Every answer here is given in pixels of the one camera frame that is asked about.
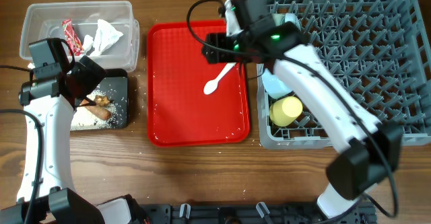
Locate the red snack wrapper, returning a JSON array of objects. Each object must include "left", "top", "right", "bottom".
[{"left": 62, "top": 19, "right": 84, "bottom": 57}]

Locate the mint green bowl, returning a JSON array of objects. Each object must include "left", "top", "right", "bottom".
[{"left": 272, "top": 13, "right": 286, "bottom": 26}]

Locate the orange carrot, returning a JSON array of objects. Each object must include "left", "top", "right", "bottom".
[{"left": 84, "top": 106, "right": 112, "bottom": 120}]

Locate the pile of white rice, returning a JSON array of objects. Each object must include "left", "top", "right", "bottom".
[{"left": 71, "top": 89, "right": 117, "bottom": 130}]

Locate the black waste tray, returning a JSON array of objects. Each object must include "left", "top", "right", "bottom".
[{"left": 69, "top": 68, "right": 130, "bottom": 131}]

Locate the white plastic spoon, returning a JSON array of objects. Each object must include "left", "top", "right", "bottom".
[{"left": 203, "top": 63, "right": 236, "bottom": 95}]

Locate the clear plastic waste bin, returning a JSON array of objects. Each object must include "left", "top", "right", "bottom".
[{"left": 20, "top": 1, "right": 140, "bottom": 73}]

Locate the red serving tray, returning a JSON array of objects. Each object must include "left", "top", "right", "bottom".
[{"left": 146, "top": 22, "right": 251, "bottom": 147}]

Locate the white round plate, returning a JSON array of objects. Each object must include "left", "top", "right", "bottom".
[{"left": 261, "top": 69, "right": 292, "bottom": 99}]

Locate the yellow plastic cup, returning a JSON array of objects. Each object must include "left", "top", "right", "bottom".
[{"left": 269, "top": 96, "right": 303, "bottom": 126}]

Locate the small white paper scrap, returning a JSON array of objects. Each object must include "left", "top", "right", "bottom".
[{"left": 82, "top": 34, "right": 94, "bottom": 54}]

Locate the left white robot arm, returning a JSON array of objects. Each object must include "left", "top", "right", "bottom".
[{"left": 1, "top": 38, "right": 151, "bottom": 223}]

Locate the light blue bowl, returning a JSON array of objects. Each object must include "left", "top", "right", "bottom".
[{"left": 284, "top": 13, "right": 301, "bottom": 30}]

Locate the white napkin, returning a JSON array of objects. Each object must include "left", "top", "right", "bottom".
[{"left": 90, "top": 20, "right": 123, "bottom": 56}]

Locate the grey dishwasher rack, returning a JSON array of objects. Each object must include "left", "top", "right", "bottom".
[{"left": 267, "top": 0, "right": 430, "bottom": 146}]

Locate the brown food scrap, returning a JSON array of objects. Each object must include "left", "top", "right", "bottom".
[{"left": 93, "top": 95, "right": 111, "bottom": 107}]

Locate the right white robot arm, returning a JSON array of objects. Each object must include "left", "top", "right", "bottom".
[{"left": 201, "top": 0, "right": 403, "bottom": 223}]

